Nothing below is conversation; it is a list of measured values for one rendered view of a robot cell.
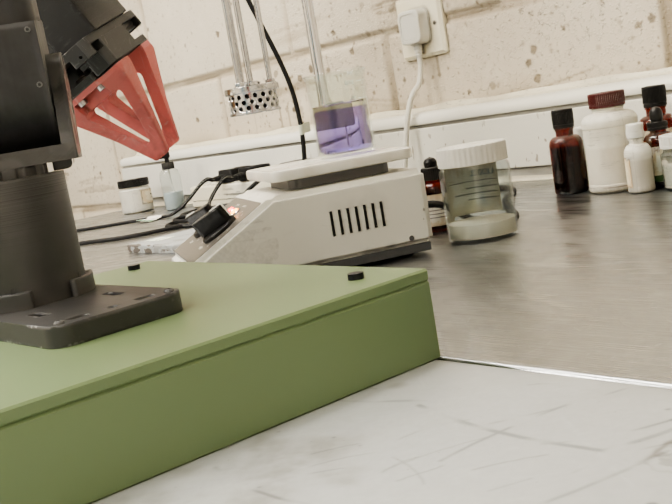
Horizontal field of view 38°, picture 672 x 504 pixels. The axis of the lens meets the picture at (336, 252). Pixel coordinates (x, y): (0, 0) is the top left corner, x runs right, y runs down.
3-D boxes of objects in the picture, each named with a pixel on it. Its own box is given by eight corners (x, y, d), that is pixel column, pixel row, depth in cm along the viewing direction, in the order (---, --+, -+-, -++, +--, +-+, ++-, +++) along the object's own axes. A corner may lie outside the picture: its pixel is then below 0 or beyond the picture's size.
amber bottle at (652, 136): (641, 188, 97) (632, 109, 96) (667, 182, 98) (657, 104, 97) (661, 188, 94) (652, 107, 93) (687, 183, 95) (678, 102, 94)
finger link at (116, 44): (212, 111, 77) (131, 17, 75) (185, 141, 71) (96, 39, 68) (153, 158, 80) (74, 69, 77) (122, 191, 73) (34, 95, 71)
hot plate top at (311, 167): (273, 184, 75) (271, 172, 75) (245, 180, 87) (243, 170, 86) (416, 157, 78) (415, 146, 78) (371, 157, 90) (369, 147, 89)
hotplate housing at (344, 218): (195, 304, 74) (175, 201, 73) (175, 283, 86) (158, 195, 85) (462, 247, 79) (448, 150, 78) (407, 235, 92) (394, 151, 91)
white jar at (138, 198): (120, 216, 185) (113, 182, 184) (126, 213, 191) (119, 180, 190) (152, 210, 185) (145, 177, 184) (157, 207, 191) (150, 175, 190)
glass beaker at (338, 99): (305, 166, 83) (288, 72, 82) (353, 156, 86) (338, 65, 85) (346, 162, 79) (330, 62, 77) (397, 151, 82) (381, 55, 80)
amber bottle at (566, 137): (585, 193, 100) (573, 108, 99) (551, 196, 102) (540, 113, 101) (592, 188, 104) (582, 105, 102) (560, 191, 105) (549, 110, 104)
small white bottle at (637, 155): (659, 188, 94) (651, 119, 93) (651, 192, 92) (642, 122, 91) (633, 190, 96) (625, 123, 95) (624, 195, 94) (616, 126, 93)
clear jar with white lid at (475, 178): (526, 235, 80) (512, 138, 79) (454, 247, 80) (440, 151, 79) (510, 227, 86) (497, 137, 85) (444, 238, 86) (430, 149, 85)
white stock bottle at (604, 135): (606, 195, 96) (593, 94, 94) (580, 193, 101) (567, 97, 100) (656, 185, 97) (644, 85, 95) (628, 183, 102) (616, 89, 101)
